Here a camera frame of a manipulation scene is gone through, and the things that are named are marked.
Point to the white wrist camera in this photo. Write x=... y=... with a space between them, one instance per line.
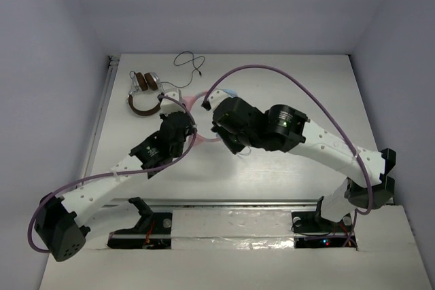
x=171 y=101
x=214 y=99

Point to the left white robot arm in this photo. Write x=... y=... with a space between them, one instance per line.
x=61 y=217

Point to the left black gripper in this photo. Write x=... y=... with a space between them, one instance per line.
x=181 y=121

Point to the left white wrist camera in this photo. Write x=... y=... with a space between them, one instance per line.
x=171 y=101

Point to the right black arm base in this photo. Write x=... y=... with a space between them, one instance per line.
x=311 y=231

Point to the aluminium rail frame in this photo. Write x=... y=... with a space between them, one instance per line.
x=321 y=86

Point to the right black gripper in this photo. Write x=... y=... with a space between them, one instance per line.
x=235 y=146

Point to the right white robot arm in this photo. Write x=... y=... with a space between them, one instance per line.
x=283 y=128

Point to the brown silver headphones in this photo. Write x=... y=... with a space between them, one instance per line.
x=140 y=84

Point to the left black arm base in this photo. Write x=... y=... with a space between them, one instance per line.
x=152 y=231

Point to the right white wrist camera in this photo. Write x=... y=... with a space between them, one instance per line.
x=214 y=99

